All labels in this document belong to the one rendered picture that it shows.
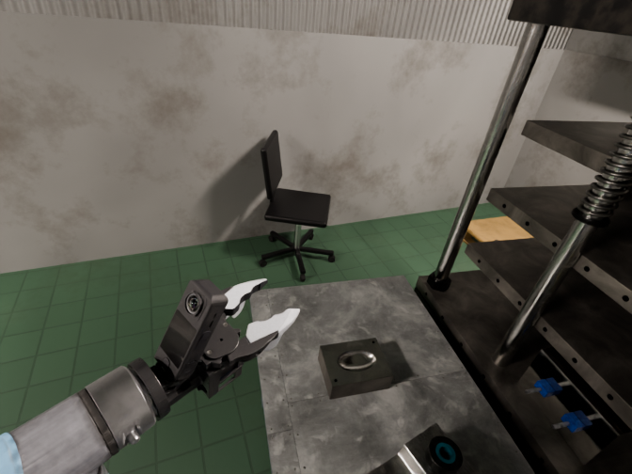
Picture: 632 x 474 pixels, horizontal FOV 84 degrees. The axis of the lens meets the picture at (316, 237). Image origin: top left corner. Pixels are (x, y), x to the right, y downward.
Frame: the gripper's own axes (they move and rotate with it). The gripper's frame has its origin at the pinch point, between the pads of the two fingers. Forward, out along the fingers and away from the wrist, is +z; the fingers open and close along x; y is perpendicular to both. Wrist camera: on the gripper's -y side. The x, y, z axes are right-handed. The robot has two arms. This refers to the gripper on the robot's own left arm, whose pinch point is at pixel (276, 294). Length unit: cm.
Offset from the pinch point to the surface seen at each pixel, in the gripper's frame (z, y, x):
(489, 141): 103, 0, -6
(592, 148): 96, -12, 21
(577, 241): 82, 7, 32
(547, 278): 82, 22, 32
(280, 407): 16, 66, -4
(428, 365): 62, 63, 21
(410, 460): 25, 52, 31
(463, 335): 86, 64, 24
